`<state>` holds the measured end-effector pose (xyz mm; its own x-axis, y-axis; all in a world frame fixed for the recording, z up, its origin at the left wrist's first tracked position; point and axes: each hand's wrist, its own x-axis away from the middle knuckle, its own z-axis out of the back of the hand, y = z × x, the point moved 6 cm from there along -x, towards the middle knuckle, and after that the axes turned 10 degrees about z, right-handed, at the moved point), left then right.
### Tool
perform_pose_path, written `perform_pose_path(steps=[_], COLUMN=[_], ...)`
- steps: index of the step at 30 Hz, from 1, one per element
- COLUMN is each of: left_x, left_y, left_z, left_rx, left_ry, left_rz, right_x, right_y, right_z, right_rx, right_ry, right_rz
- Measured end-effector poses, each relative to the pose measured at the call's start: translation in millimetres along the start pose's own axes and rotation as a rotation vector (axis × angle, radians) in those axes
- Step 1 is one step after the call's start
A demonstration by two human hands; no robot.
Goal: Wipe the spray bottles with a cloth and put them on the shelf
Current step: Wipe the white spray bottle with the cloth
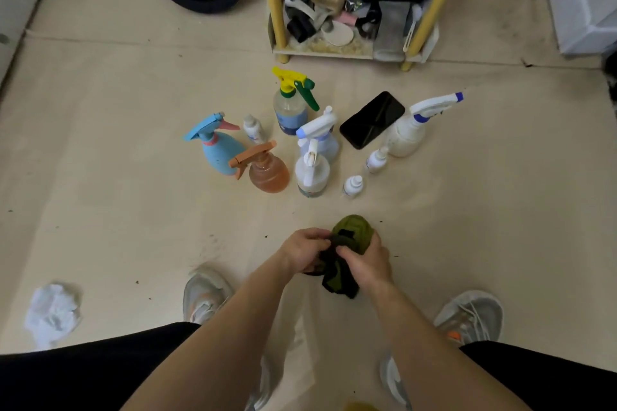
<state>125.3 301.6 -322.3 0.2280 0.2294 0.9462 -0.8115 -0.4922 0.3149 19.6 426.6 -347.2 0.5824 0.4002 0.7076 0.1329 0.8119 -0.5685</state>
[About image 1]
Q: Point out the blue spray bottle pink trigger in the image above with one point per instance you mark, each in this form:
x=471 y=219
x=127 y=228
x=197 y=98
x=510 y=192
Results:
x=219 y=153

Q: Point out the clear bottle yellow green sprayer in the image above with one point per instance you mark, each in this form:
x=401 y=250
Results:
x=289 y=112

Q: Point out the black phone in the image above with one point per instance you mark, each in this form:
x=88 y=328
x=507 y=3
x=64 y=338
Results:
x=372 y=119

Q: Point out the person's left forearm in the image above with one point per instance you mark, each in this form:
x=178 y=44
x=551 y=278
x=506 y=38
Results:
x=217 y=353

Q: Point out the white plastic strip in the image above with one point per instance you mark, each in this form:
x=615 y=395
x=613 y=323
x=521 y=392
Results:
x=412 y=30

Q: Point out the green microfibre cloth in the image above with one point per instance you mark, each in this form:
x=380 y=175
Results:
x=354 y=227

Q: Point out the person's right grey shoe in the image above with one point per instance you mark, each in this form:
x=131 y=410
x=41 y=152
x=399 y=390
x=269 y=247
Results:
x=470 y=316

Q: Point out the person's left grey shoe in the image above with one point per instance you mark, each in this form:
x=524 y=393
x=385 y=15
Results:
x=205 y=295

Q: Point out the black shorts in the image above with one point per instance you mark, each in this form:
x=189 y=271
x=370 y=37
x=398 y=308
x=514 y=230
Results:
x=72 y=377

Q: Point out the person's grey shoe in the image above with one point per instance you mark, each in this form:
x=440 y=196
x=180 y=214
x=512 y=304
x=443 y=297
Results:
x=205 y=295
x=470 y=316

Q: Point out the crumpled white tissue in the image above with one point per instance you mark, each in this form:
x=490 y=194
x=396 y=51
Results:
x=50 y=316

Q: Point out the white plastic scoop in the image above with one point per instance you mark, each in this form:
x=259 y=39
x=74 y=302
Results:
x=301 y=6

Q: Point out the orange spray bottle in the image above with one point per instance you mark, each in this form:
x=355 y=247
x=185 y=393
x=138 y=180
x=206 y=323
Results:
x=270 y=174

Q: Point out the person's left hand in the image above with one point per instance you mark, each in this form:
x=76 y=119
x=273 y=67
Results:
x=301 y=251

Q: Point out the pale blue bottle white sprayer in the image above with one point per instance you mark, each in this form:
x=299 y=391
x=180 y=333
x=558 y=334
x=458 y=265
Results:
x=328 y=143

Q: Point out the white round disc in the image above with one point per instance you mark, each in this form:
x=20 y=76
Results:
x=338 y=34

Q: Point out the white spray bottle teal label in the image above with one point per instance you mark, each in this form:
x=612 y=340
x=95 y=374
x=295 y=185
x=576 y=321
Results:
x=312 y=174

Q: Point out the person's right forearm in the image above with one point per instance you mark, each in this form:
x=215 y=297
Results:
x=434 y=367

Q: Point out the black clip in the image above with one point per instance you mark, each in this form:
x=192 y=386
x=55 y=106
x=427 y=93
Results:
x=300 y=27

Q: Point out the person's right hand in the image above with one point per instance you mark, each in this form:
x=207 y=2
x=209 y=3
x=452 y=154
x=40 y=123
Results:
x=368 y=268

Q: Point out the round white bottle blue-tipped sprayer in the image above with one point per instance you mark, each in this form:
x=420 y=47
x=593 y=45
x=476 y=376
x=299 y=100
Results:
x=405 y=136

